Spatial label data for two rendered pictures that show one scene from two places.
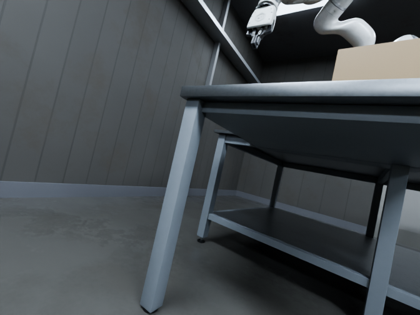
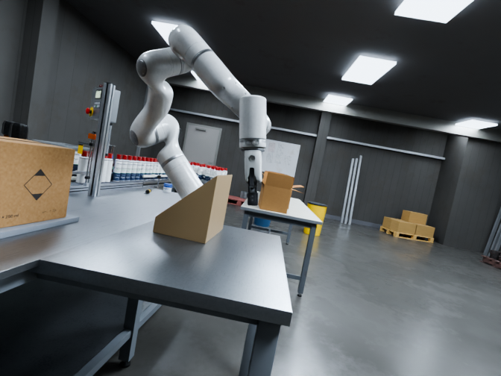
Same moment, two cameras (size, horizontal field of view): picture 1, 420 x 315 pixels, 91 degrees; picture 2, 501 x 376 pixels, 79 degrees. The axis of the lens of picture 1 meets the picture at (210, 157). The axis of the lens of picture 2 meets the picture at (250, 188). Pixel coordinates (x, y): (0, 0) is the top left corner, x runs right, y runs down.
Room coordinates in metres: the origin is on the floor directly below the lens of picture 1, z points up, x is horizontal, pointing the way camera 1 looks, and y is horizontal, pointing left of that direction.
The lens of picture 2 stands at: (1.29, 0.73, 1.18)
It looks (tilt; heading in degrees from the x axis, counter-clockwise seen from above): 4 degrees down; 240
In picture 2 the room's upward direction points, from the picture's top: 11 degrees clockwise
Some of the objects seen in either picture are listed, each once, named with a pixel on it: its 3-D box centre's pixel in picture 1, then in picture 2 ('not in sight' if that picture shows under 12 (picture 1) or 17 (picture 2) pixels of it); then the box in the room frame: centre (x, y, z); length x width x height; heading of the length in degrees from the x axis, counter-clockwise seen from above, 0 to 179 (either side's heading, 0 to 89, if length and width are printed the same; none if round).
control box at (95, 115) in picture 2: not in sight; (104, 104); (1.19, -1.35, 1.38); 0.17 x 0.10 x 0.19; 108
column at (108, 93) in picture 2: not in sight; (101, 140); (1.18, -1.26, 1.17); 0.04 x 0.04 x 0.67; 53
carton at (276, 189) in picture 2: not in sight; (276, 191); (-0.53, -1.85, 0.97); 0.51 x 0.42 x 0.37; 152
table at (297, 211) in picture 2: not in sight; (272, 230); (-1.06, -2.51, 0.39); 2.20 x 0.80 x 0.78; 57
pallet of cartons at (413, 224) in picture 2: not in sight; (408, 224); (-7.11, -4.40, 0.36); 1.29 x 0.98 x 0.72; 147
